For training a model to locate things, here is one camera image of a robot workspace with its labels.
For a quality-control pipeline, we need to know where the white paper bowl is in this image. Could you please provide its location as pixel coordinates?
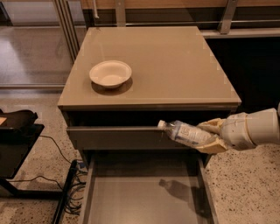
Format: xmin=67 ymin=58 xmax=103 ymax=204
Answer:
xmin=89 ymin=60 xmax=132 ymax=88

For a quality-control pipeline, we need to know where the metal railing frame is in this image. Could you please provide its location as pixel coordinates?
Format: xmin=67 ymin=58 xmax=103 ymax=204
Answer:
xmin=52 ymin=0 xmax=280 ymax=64

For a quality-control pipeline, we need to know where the black cable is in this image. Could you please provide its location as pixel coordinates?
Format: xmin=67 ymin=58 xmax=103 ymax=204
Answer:
xmin=38 ymin=134 xmax=73 ymax=165

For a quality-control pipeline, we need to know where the grey drawer cabinet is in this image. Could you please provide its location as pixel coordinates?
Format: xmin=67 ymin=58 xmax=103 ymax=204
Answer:
xmin=58 ymin=26 xmax=241 ymax=164

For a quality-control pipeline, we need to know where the grey open middle drawer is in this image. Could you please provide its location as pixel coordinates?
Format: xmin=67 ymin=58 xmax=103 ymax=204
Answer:
xmin=79 ymin=155 xmax=220 ymax=224

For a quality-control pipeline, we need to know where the grey top drawer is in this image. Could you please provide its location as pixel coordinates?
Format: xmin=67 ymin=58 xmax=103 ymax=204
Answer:
xmin=66 ymin=125 xmax=230 ymax=151

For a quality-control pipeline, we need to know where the black power strip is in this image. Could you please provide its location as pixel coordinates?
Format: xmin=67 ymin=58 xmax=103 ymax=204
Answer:
xmin=51 ymin=160 xmax=77 ymax=224

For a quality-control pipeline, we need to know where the clear blue plastic bottle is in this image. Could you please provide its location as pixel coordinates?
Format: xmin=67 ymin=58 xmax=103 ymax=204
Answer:
xmin=157 ymin=120 xmax=213 ymax=148

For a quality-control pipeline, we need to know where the black side table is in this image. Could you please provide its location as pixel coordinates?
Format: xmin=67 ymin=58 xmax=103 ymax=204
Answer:
xmin=0 ymin=110 xmax=62 ymax=200

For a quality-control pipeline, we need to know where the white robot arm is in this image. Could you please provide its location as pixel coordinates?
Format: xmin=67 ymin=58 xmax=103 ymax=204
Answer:
xmin=198 ymin=108 xmax=280 ymax=151

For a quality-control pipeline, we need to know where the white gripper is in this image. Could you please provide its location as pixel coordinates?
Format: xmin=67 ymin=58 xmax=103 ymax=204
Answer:
xmin=196 ymin=113 xmax=256 ymax=154

